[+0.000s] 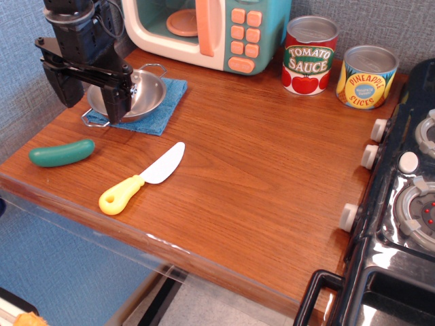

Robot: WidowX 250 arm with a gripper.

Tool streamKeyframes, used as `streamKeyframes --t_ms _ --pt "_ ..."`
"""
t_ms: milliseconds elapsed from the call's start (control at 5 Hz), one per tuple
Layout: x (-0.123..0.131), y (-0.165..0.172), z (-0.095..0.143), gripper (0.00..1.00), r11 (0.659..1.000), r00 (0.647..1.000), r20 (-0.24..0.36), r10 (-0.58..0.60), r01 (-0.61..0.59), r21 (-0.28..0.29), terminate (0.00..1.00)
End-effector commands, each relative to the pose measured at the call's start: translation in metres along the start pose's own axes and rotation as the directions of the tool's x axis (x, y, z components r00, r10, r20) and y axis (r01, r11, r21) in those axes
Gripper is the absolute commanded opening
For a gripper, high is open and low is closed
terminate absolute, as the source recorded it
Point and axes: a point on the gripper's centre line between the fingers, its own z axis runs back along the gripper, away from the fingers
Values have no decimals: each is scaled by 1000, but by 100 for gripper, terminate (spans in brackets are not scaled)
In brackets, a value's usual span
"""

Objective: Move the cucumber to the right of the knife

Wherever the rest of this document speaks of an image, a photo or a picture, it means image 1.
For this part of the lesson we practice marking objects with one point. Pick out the green toy cucumber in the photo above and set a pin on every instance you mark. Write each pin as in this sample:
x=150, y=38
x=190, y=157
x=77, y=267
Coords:
x=63, y=154

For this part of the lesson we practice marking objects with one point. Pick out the pineapple slices can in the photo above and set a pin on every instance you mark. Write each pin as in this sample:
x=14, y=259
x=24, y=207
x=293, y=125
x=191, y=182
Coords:
x=367, y=74

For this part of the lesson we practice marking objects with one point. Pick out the small steel pan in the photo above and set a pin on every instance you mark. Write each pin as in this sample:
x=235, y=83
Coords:
x=149, y=91

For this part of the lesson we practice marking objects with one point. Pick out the orange object at corner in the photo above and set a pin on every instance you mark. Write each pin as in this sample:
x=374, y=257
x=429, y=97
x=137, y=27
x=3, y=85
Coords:
x=29, y=319

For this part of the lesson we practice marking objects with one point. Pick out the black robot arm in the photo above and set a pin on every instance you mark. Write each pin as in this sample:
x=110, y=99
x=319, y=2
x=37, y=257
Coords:
x=79, y=12

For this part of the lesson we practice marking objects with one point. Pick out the yellow handled toy knife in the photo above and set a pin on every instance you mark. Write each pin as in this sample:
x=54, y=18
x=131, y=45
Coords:
x=114, y=200

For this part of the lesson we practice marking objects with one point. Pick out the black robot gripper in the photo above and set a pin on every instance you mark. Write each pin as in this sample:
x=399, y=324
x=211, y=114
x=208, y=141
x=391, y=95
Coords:
x=86, y=52

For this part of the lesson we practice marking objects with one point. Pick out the blue cloth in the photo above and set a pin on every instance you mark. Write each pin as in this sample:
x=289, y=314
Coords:
x=156, y=122

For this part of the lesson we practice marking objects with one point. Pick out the tomato sauce can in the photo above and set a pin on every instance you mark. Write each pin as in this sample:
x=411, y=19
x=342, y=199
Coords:
x=308, y=54

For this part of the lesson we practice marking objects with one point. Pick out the black toy stove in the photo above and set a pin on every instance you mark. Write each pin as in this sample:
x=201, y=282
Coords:
x=389, y=261

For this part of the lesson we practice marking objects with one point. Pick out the teal toy microwave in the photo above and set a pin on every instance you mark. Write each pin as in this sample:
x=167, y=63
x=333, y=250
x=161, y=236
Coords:
x=233, y=36

